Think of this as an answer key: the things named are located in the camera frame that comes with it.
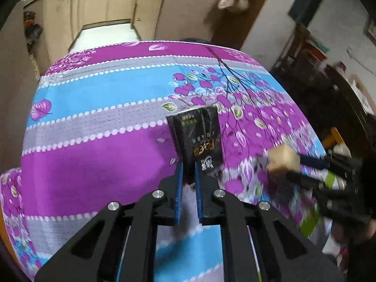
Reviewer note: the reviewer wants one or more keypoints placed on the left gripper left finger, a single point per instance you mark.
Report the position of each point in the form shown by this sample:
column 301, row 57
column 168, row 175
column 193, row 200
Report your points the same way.
column 119, row 243

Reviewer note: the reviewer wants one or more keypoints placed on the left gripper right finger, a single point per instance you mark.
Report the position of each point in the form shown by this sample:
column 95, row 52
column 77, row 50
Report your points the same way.
column 258, row 242

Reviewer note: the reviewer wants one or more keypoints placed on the wooden handled tool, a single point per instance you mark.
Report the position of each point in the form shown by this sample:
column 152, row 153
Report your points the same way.
column 282, row 159

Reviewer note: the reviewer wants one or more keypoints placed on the black snack packet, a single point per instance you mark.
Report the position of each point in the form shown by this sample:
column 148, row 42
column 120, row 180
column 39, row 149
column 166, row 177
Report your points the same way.
column 197, row 140

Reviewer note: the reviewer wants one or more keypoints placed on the beige lower kitchen cabinets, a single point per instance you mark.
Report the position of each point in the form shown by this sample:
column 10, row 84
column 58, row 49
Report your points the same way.
column 63, row 20

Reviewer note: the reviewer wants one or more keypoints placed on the yellow wooden stool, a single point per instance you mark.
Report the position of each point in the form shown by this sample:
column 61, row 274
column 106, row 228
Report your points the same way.
column 332, row 139

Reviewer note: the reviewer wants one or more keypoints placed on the dark wooden dining table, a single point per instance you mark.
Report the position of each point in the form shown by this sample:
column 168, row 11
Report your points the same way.
column 366, row 119

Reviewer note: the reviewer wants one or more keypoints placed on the floral striped tablecloth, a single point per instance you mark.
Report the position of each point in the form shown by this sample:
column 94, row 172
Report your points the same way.
column 97, row 132

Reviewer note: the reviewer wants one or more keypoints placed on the dark wooden chair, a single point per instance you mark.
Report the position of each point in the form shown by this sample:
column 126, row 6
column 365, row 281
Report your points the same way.
column 291, row 50

